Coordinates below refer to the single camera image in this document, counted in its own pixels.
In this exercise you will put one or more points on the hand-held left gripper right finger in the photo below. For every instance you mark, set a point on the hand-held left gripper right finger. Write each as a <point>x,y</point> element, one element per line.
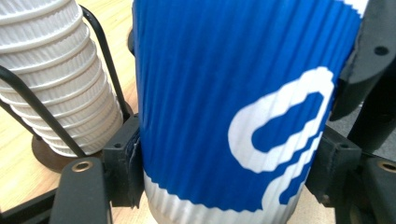
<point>337,171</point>

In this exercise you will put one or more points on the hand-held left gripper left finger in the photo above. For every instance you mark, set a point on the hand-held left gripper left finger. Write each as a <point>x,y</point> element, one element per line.
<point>123,168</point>

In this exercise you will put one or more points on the blue white paper cup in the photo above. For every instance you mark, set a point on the blue white paper cup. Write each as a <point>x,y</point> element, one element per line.
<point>202,109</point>

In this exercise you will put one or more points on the stack of white paper cups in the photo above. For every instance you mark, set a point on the stack of white paper cups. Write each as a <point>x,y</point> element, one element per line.
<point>56,77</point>

